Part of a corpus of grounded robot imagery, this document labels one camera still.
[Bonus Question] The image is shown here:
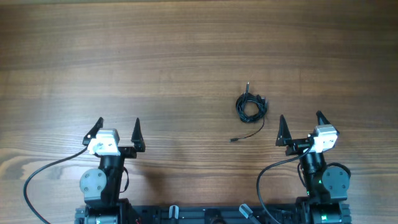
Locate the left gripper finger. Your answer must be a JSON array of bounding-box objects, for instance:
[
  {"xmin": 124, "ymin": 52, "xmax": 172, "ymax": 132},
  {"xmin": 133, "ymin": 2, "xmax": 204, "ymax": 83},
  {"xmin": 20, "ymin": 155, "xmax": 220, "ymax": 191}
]
[
  {"xmin": 82, "ymin": 117, "xmax": 104, "ymax": 146},
  {"xmin": 131, "ymin": 118, "xmax": 146, "ymax": 152}
]

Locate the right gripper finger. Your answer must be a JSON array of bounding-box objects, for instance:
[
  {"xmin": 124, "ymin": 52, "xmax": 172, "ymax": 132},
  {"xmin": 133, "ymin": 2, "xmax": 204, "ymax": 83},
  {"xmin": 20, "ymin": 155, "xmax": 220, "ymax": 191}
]
[
  {"xmin": 315, "ymin": 111, "xmax": 340, "ymax": 134},
  {"xmin": 275, "ymin": 115, "xmax": 292, "ymax": 146}
]

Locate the black usb cable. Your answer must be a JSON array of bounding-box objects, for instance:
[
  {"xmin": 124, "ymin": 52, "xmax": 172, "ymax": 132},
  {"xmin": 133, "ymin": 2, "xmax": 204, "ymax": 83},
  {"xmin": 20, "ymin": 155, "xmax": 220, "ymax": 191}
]
[{"xmin": 229, "ymin": 82, "xmax": 269, "ymax": 143}]

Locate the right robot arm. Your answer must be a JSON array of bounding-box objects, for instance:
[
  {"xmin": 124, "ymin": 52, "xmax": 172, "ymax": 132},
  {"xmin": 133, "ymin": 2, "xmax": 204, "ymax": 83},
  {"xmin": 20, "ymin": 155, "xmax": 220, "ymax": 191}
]
[{"xmin": 275, "ymin": 111, "xmax": 352, "ymax": 224}]

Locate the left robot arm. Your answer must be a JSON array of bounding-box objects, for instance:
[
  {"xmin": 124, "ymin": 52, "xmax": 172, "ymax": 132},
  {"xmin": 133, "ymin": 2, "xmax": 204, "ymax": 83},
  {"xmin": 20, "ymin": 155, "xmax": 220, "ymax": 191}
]
[{"xmin": 74, "ymin": 118, "xmax": 146, "ymax": 224}]

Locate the right camera cable black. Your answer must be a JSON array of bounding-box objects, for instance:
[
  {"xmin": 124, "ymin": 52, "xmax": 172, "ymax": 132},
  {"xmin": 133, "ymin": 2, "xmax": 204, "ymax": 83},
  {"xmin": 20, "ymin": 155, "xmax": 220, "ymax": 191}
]
[{"xmin": 256, "ymin": 147, "xmax": 310, "ymax": 224}]

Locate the camera cable black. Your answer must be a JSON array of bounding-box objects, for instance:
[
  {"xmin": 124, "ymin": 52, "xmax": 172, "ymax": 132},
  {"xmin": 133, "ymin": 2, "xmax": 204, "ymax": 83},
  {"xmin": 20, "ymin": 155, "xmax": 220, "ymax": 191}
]
[
  {"xmin": 256, "ymin": 147, "xmax": 310, "ymax": 224},
  {"xmin": 23, "ymin": 146, "xmax": 90, "ymax": 224}
]

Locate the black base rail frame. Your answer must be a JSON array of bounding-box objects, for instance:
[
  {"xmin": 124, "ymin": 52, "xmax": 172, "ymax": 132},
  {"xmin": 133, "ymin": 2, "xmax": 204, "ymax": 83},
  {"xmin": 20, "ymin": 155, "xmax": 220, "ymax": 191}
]
[{"xmin": 75, "ymin": 203, "xmax": 352, "ymax": 224}]

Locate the left camera cable black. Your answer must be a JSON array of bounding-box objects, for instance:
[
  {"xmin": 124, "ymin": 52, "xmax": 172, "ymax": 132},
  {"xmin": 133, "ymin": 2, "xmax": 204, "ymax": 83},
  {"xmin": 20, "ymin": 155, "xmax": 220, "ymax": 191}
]
[{"xmin": 23, "ymin": 146, "xmax": 90, "ymax": 224}]

